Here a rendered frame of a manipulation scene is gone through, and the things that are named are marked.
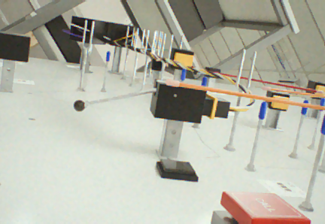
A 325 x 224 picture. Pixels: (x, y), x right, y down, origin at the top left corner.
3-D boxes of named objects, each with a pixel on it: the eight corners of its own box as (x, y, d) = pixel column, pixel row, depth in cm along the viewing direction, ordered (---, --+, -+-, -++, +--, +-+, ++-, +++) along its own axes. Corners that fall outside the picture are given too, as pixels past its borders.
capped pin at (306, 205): (295, 205, 44) (320, 101, 42) (305, 204, 45) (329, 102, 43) (306, 212, 43) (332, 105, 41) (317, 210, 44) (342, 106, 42)
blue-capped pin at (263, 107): (242, 166, 55) (256, 99, 53) (253, 168, 55) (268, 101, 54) (246, 171, 53) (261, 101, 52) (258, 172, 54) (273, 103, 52)
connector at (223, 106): (183, 108, 54) (186, 92, 54) (220, 113, 55) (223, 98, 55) (191, 113, 51) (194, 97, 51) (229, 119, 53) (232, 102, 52)
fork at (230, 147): (224, 149, 62) (244, 49, 59) (220, 146, 63) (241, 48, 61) (238, 152, 62) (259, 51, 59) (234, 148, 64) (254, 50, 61)
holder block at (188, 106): (149, 110, 54) (154, 78, 53) (192, 116, 55) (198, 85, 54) (153, 117, 50) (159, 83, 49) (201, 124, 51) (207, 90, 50)
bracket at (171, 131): (155, 149, 56) (162, 111, 55) (173, 152, 56) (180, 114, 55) (160, 161, 51) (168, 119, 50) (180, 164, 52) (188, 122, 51)
